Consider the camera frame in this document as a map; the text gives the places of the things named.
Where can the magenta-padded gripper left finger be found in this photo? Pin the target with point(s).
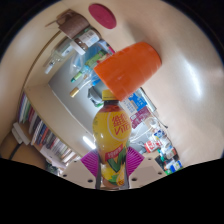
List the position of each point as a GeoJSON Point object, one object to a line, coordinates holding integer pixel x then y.
{"type": "Point", "coordinates": [83, 171]}

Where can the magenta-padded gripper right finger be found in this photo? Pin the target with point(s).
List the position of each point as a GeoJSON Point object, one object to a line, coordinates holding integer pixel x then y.
{"type": "Point", "coordinates": [146, 171]}

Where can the yellow-labelled tea drink bottle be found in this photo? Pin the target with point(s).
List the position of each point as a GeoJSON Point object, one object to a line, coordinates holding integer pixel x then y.
{"type": "Point", "coordinates": [111, 133]}

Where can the red and white canister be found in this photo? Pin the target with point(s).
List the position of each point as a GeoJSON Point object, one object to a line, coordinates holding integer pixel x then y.
{"type": "Point", "coordinates": [152, 146]}

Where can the under-shelf light bar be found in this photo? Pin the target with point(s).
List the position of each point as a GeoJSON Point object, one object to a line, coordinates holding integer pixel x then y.
{"type": "Point", "coordinates": [89, 142]}

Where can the pink pouch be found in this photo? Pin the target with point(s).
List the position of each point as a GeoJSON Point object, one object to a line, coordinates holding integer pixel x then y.
{"type": "Point", "coordinates": [141, 116]}

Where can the blue and white carton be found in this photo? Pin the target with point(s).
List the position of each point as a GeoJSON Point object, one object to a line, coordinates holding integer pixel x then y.
{"type": "Point", "coordinates": [136, 102]}

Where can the wooden shelf unit with books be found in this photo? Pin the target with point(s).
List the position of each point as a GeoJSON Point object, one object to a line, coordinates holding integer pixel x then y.
{"type": "Point", "coordinates": [50, 110]}

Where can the grey shaker bottle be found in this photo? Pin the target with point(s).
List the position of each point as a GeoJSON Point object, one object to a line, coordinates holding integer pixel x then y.
{"type": "Point", "coordinates": [95, 96]}

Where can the clear bottle with gold cap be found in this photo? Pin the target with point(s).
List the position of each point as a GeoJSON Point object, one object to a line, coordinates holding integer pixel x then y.
{"type": "Point", "coordinates": [80, 88]}

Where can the green-capped bottle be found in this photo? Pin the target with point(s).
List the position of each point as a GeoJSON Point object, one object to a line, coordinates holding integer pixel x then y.
{"type": "Point", "coordinates": [78, 76]}

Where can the orange plastic cup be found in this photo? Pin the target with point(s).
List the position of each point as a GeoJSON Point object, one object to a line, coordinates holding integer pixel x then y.
{"type": "Point", "coordinates": [128, 68]}

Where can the clear glass liquor bottle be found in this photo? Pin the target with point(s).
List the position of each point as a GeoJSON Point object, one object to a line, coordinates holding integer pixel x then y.
{"type": "Point", "coordinates": [61, 50]}

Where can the brown jar with white lid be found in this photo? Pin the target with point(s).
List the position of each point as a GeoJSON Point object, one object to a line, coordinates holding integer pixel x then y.
{"type": "Point", "coordinates": [87, 39]}

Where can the flat round red coaster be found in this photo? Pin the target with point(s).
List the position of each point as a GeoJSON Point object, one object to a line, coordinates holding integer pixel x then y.
{"type": "Point", "coordinates": [102, 15]}

